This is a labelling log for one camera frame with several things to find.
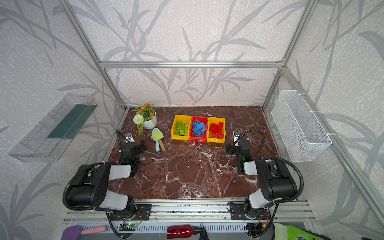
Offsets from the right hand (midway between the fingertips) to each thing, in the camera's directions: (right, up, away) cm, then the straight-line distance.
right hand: (236, 136), depth 95 cm
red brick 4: (-10, 0, +1) cm, 10 cm away
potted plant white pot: (-59, +12, +2) cm, 60 cm away
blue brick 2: (-25, +7, +8) cm, 27 cm away
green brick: (-39, +2, +7) cm, 40 cm away
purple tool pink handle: (-80, -41, -28) cm, 94 cm away
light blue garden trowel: (-52, -5, +3) cm, 52 cm away
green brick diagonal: (-32, +6, +7) cm, 34 cm away
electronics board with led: (-58, -42, -23) cm, 75 cm away
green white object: (+16, -41, -27) cm, 52 cm away
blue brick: (-21, +3, +7) cm, 23 cm away
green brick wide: (-38, +7, +9) cm, 40 cm away
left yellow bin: (-35, +11, +13) cm, 39 cm away
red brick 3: (-13, 0, +5) cm, 13 cm away
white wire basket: (+19, +5, -33) cm, 38 cm away
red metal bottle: (-31, -39, -30) cm, 58 cm away
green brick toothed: (-33, +1, +6) cm, 34 cm away
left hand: (-63, 0, -3) cm, 64 cm away
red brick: (-9, +5, +9) cm, 14 cm away
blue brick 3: (-25, +2, +5) cm, 26 cm away
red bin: (-21, -1, +4) cm, 22 cm away
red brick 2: (-14, +4, +9) cm, 17 cm away
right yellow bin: (-12, +10, +15) cm, 22 cm away
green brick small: (-37, +2, +6) cm, 37 cm away
